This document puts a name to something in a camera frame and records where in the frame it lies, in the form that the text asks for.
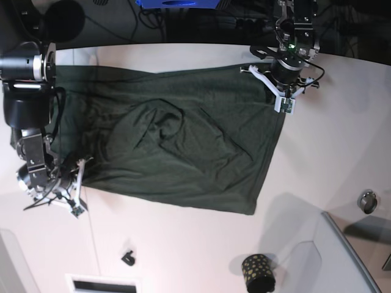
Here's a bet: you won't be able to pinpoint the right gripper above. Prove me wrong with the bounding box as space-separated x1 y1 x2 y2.
23 157 92 212

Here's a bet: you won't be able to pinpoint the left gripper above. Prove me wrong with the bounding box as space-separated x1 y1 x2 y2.
239 60 320 99

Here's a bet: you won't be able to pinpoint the dark green t-shirt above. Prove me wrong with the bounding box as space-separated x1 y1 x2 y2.
53 65 285 215

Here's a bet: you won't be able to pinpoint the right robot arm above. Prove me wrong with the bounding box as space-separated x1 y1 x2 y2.
1 1 87 217

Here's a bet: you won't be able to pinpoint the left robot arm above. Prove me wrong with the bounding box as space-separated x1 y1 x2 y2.
246 1 325 103

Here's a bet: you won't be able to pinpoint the white rectangular table slot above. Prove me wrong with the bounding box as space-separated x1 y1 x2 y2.
65 274 142 293

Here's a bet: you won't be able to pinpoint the small black plastic clip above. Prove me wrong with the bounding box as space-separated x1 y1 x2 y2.
121 250 136 266

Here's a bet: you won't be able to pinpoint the round metal table grommet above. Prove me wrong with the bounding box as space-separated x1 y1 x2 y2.
357 189 378 214

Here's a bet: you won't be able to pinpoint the blue plastic box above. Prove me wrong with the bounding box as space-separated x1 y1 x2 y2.
135 0 219 9

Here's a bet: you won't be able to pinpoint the black round stool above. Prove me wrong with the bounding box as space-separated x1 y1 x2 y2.
43 0 86 43

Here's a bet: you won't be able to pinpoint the black cup with gold dots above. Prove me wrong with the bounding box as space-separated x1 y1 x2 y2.
241 254 276 293

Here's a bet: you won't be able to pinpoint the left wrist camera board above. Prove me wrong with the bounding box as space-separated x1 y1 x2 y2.
274 96 296 115

